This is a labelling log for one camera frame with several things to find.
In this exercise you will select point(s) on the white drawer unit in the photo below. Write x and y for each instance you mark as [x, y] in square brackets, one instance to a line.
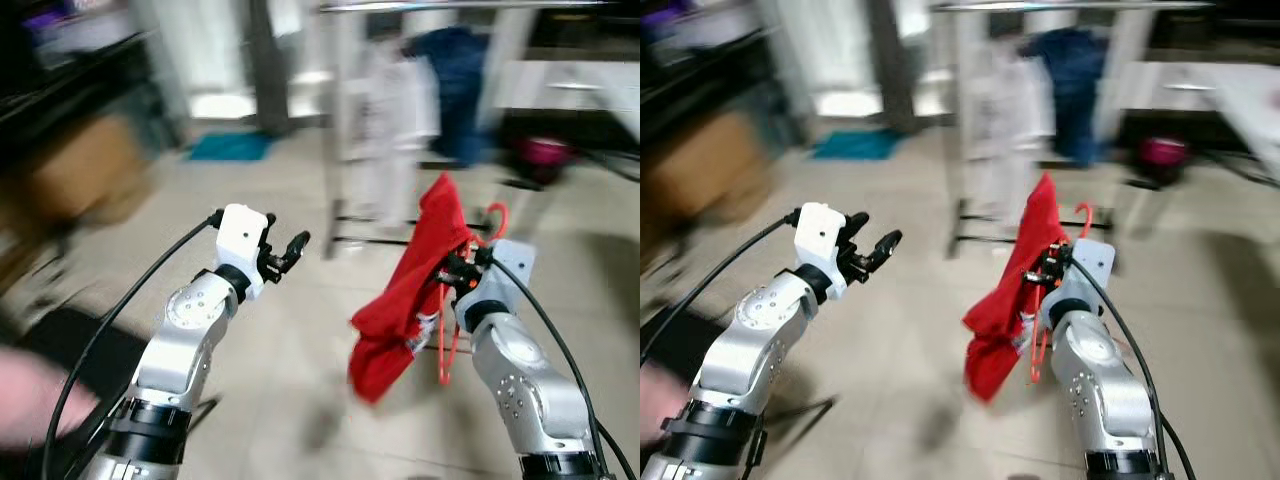
[1140, 75]
[560, 75]

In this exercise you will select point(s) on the black desk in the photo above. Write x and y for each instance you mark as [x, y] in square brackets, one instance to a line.
[680, 90]
[60, 90]

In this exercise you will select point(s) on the grey curtain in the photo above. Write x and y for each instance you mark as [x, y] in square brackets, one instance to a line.
[890, 60]
[268, 60]

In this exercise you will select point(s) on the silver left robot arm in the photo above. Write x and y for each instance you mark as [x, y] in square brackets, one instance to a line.
[185, 330]
[770, 330]

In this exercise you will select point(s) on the large cardboard box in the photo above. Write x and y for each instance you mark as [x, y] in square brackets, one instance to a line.
[85, 170]
[710, 165]

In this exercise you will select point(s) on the red knit cloth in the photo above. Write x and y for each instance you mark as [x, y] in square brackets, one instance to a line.
[400, 300]
[1010, 300]

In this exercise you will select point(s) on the red plastic hanger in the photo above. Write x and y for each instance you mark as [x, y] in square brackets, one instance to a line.
[1037, 350]
[441, 350]

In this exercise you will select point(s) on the white table black legs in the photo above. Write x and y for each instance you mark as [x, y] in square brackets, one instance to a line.
[1250, 110]

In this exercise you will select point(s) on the white popsicle print shirt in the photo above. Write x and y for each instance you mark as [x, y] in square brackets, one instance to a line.
[1000, 120]
[390, 120]

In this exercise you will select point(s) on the blue denim garment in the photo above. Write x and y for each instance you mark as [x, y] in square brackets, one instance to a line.
[455, 90]
[1070, 90]

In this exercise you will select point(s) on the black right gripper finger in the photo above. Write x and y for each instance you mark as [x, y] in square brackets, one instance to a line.
[447, 272]
[1033, 272]

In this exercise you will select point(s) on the white framed glass door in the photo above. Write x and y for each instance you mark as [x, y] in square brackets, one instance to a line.
[800, 50]
[175, 50]

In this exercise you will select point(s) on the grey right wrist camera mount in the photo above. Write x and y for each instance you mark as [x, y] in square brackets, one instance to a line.
[1090, 265]
[510, 265]

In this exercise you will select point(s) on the teal floor mat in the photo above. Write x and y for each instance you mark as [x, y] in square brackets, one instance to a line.
[230, 146]
[858, 144]

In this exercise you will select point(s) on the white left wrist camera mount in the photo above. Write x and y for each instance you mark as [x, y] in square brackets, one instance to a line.
[240, 235]
[820, 235]

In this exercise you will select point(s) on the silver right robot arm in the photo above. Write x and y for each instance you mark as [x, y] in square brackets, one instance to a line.
[520, 380]
[1095, 380]

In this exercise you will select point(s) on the black chrome clothes rack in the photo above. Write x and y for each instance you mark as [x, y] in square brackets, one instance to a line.
[1060, 5]
[450, 5]

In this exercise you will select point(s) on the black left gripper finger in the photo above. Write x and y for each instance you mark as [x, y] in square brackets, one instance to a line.
[886, 251]
[296, 252]
[857, 228]
[269, 228]

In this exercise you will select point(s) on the pink vacuum cleaner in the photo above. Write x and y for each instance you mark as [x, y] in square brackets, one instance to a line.
[1165, 155]
[545, 155]

